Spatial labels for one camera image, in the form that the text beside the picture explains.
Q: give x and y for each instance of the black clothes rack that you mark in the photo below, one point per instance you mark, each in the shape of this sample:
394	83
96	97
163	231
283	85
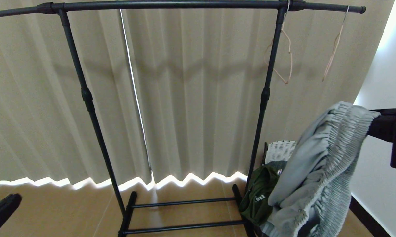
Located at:
171	4

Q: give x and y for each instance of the white laundry basket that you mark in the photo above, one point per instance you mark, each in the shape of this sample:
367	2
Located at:
280	151

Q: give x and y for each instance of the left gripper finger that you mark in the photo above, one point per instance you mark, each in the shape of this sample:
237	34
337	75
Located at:
2	212

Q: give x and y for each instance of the beige curtain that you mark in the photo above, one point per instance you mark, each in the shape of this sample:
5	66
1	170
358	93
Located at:
201	98

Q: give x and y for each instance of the green garment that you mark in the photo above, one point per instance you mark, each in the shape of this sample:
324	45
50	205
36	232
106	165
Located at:
257	197

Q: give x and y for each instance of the pink clothes hanger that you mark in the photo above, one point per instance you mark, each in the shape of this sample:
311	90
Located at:
291	62
333	53

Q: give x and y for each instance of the pale grey shorts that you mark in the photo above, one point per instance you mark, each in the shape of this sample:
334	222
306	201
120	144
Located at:
316	164

